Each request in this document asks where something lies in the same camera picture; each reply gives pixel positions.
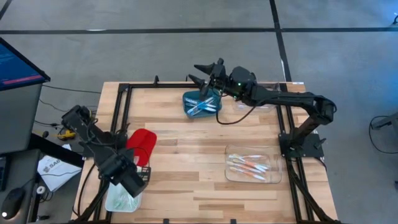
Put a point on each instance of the black computer monitor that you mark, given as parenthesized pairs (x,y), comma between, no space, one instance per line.
(18,65)

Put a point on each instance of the yellow tool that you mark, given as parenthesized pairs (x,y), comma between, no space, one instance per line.
(66,134)

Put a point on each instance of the orange toothbrush yellow bristles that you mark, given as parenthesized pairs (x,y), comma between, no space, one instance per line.
(253,165)

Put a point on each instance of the teal plastic bin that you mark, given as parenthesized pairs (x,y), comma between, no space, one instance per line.
(186,112)

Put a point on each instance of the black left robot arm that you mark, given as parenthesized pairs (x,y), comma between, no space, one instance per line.
(93,140)

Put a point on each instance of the black table clamp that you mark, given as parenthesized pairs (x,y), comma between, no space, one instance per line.
(165,221)
(156,80)
(233,221)

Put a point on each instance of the white plastic bin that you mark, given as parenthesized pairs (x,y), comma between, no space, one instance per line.
(112,202)

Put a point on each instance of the red plastic bin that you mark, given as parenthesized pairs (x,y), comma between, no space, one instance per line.
(143,143)

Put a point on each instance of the purple toothbrush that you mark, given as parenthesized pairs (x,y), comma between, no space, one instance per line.
(258,106)

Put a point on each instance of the black keyboard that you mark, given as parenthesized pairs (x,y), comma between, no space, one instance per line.
(2,174)

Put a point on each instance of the black computer mouse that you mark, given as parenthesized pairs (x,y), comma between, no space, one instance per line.
(12,203)

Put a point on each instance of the black equipment leg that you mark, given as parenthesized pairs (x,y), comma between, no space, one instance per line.
(385,121)

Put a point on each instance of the white tape roll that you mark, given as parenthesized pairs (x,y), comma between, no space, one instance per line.
(38,189)

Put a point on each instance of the white paper sheet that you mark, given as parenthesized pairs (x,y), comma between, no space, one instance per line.
(59,174)

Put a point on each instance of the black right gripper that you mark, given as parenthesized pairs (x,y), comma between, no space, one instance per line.
(219,77)

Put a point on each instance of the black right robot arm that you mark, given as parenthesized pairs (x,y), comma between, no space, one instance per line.
(295,99)

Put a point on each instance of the blue toothbrush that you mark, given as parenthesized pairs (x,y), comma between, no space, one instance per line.
(202,103)
(194,110)
(206,109)
(192,101)
(211,105)

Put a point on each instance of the dark grey desk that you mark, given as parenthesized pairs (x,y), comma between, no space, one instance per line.
(21,174)

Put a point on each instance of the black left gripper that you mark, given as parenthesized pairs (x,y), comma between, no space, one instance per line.
(133,183)

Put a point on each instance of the clear plastic bin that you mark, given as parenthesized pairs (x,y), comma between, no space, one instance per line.
(264,107)
(276,177)

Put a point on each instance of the white label sticker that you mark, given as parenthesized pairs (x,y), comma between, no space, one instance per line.
(297,83)

